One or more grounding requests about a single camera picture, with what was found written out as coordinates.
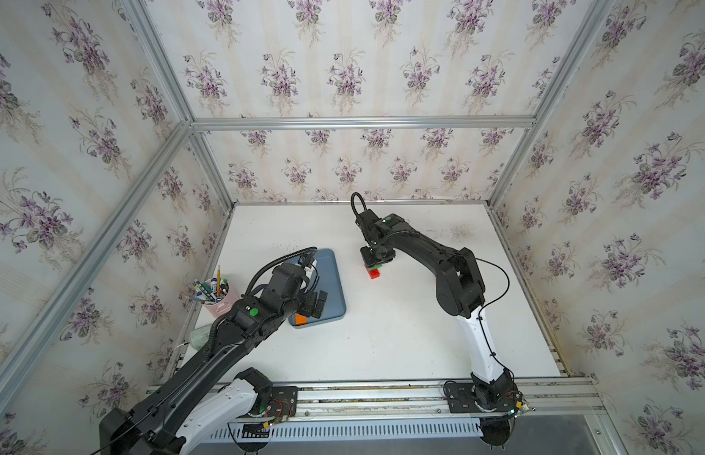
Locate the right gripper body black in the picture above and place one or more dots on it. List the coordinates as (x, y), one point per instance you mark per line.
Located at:
(374, 255)

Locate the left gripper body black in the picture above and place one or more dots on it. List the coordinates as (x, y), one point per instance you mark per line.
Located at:
(306, 303)

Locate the blue-grey plastic tray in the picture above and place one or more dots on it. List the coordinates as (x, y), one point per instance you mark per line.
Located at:
(329, 281)

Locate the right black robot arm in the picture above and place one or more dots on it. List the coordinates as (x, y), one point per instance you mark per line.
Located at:
(459, 290)

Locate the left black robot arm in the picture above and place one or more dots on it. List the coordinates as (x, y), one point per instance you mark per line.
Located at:
(183, 412)

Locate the pen cup with pens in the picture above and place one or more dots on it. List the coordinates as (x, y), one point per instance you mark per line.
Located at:
(216, 294)

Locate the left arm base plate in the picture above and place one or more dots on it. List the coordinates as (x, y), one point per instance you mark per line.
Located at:
(276, 405)

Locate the aluminium rail frame front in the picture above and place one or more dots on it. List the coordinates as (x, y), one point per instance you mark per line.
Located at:
(424, 399)

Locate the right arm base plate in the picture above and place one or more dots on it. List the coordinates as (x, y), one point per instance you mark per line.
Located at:
(480, 397)

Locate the white slotted cable duct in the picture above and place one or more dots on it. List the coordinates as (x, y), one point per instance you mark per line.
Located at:
(364, 430)

